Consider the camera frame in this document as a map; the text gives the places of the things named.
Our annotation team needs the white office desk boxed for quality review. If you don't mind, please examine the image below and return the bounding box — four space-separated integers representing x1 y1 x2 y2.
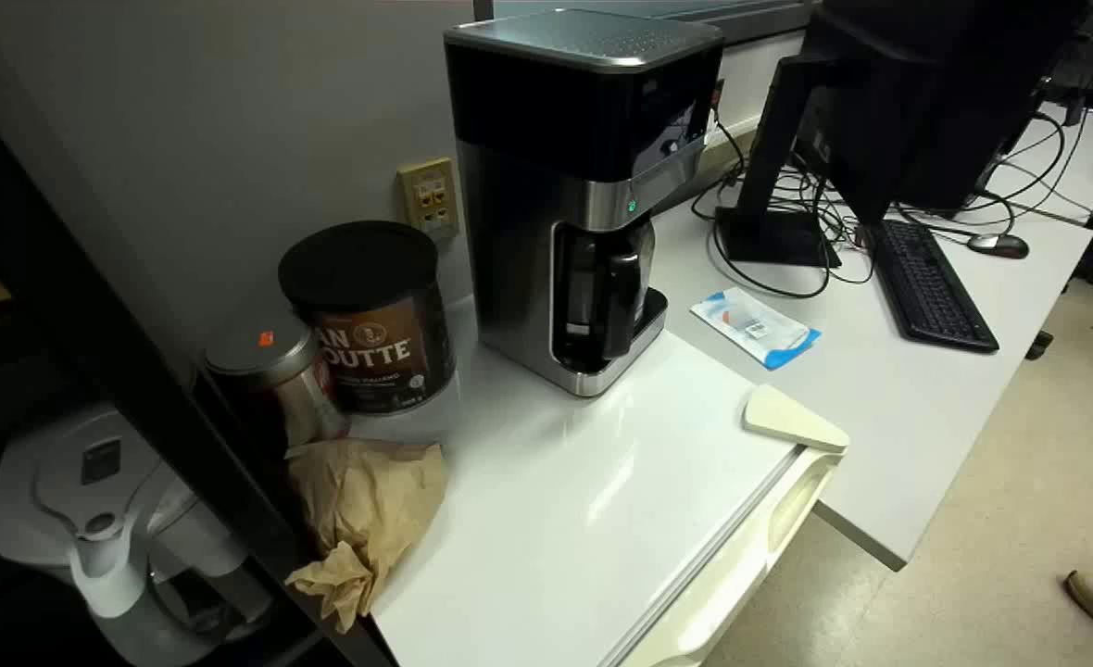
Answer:
648 103 1093 574

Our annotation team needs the black mouse cable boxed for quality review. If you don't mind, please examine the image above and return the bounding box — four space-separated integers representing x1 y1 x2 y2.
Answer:
893 200 1005 244

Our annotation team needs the brown coffee can black lid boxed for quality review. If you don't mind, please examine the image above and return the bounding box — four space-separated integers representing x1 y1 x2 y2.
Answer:
275 219 458 418

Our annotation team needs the black looped desk cable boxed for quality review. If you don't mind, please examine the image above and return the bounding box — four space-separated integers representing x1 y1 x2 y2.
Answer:
689 170 878 305

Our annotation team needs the black steel drip coffee maker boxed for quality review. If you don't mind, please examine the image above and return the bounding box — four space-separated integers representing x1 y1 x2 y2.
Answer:
439 6 726 398

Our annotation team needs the white mini fridge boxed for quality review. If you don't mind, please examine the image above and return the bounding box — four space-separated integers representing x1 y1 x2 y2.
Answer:
363 329 847 667

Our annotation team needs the beige wall outlet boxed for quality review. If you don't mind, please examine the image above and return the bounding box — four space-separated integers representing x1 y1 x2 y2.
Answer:
394 150 462 244

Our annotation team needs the white water filter pitcher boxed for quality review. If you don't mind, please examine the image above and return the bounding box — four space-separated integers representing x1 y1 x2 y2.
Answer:
0 398 276 667

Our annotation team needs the blue white wipes packet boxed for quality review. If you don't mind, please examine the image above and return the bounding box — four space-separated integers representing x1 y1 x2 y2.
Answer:
689 286 821 374

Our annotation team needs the steel canister orange dot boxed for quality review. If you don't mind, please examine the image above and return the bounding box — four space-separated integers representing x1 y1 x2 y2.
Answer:
202 313 352 456

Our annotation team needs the black computer mouse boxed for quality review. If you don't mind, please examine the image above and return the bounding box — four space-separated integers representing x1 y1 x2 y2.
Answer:
964 224 1035 261

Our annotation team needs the black computer keyboard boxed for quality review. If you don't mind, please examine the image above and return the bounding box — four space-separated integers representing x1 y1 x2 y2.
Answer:
865 214 1005 356

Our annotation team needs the black monitor stand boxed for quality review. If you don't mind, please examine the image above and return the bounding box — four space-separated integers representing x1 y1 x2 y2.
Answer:
710 53 846 269

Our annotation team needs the black computer monitor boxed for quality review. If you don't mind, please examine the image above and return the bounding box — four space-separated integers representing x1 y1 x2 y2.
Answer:
796 0 1093 224

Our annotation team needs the glass coffee carafe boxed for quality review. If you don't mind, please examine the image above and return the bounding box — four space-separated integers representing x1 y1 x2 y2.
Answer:
553 219 663 377

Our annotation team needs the black cable bundle on desk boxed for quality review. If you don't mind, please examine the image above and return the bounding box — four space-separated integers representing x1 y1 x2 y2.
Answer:
975 103 1093 234

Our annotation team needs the black shelf unit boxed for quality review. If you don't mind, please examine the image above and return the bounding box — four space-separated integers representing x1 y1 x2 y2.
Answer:
0 71 400 667

